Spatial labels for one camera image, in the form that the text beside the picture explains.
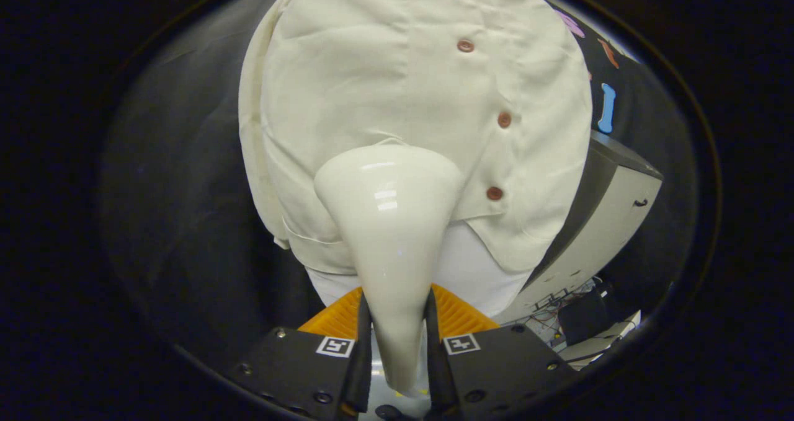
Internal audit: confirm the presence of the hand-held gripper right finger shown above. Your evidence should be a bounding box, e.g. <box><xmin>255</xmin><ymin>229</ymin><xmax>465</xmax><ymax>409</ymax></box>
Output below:
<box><xmin>424</xmin><ymin>283</ymin><xmax>578</xmax><ymax>417</ymax></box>

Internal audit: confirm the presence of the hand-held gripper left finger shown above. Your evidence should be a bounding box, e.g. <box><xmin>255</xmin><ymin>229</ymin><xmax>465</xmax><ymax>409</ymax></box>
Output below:
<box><xmin>230</xmin><ymin>286</ymin><xmax>373</xmax><ymax>420</ymax></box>

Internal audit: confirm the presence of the white garment steamer head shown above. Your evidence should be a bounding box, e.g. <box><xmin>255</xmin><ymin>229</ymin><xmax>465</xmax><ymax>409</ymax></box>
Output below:
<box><xmin>313</xmin><ymin>145</ymin><xmax>466</xmax><ymax>397</ymax></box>

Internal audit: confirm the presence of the cream button shirt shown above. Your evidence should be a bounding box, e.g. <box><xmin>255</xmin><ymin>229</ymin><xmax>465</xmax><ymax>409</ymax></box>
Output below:
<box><xmin>239</xmin><ymin>0</ymin><xmax>593</xmax><ymax>276</ymax></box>

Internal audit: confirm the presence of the black device box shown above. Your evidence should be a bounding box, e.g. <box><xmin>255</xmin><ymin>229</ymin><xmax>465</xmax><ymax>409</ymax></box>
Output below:
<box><xmin>558</xmin><ymin>288</ymin><xmax>612</xmax><ymax>347</ymax></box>

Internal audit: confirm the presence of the white flat board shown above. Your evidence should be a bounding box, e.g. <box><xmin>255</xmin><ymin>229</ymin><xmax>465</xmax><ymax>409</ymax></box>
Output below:
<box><xmin>558</xmin><ymin>311</ymin><xmax>641</xmax><ymax>367</ymax></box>

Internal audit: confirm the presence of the white cabinet with grey top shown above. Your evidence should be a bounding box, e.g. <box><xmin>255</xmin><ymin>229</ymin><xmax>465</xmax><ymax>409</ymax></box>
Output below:
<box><xmin>493</xmin><ymin>130</ymin><xmax>664</xmax><ymax>326</ymax></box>

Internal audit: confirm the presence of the bundle of thin wires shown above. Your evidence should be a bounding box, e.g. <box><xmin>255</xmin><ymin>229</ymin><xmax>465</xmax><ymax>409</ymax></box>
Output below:
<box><xmin>527</xmin><ymin>277</ymin><xmax>599</xmax><ymax>335</ymax></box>

